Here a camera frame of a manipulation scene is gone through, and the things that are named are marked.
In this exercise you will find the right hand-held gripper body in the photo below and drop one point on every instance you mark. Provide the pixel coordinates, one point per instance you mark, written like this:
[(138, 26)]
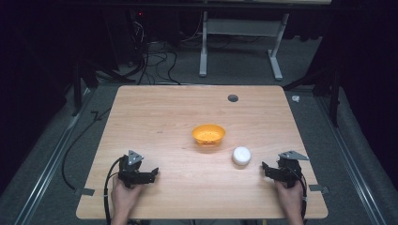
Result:
[(288, 170)]

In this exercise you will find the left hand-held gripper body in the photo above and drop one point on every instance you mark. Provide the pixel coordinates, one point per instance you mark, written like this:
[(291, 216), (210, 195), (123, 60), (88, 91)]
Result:
[(133, 172)]

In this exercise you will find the person's left hand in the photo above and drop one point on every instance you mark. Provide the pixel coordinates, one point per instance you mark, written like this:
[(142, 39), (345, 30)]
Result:
[(124, 197)]

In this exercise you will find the person's right hand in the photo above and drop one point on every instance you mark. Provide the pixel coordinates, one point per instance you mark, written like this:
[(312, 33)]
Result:
[(289, 198)]

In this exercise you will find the white round bun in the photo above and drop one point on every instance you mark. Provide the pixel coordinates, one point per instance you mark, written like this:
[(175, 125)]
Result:
[(241, 155)]

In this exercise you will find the grey tape piece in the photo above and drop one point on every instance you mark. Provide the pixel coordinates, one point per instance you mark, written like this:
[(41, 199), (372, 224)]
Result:
[(85, 191), (318, 188)]

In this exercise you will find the orange plastic bowl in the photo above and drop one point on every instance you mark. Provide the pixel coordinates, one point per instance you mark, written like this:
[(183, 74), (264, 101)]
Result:
[(208, 134)]

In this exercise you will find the small white crumpled scrap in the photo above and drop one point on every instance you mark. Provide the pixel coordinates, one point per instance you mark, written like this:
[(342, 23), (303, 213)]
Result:
[(295, 98)]

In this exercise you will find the grey round table grommet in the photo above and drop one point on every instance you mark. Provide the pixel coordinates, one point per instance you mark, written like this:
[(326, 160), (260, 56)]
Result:
[(233, 98)]

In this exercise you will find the black metal stand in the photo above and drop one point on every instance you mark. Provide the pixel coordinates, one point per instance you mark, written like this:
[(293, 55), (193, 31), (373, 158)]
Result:
[(334, 93), (78, 84)]

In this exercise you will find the dark box with red light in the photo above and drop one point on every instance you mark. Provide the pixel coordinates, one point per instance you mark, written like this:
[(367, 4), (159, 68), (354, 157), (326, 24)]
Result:
[(134, 28)]

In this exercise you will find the metal floor rail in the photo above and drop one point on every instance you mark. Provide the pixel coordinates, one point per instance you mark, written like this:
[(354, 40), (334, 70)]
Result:
[(350, 162), (50, 162)]

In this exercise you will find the white metal desk frame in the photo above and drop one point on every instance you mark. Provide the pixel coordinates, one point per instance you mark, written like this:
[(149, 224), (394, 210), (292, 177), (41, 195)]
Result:
[(241, 27)]

